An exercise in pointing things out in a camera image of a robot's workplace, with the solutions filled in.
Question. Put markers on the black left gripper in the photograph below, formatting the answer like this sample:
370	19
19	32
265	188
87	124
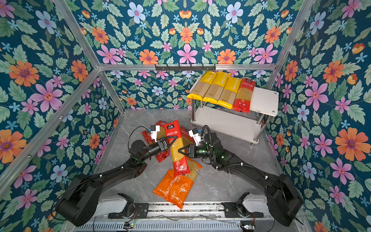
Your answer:
161	143

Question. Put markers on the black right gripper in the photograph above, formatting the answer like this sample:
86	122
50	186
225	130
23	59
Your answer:
192	152

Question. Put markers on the red spaghetti bag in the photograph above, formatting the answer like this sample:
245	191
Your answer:
244	95
161	157
180	166

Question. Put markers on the yellow spaghetti bag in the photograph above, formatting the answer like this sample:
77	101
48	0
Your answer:
216	88
229	92
199	90

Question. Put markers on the red spaghetti bag front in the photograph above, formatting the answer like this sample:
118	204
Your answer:
244	95

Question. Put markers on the red fusilli pasta bag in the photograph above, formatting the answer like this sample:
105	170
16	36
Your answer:
162	132

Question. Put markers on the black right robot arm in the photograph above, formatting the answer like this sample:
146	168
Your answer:
282	199

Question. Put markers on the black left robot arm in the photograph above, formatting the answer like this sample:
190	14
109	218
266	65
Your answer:
80	201

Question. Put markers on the orange macaroni pasta bag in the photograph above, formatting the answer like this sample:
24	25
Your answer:
176	189

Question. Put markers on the white two-tier shelf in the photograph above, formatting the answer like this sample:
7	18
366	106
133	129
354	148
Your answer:
245	126

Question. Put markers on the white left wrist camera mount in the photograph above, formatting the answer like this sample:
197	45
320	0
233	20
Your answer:
153	132

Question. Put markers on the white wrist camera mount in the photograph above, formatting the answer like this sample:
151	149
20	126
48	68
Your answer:
194	133
153	132

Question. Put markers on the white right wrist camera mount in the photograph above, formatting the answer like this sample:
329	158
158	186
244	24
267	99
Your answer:
194	133

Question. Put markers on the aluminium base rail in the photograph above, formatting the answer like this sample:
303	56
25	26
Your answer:
193	217

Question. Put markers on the black hook rail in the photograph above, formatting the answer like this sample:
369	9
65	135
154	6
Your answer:
190	67

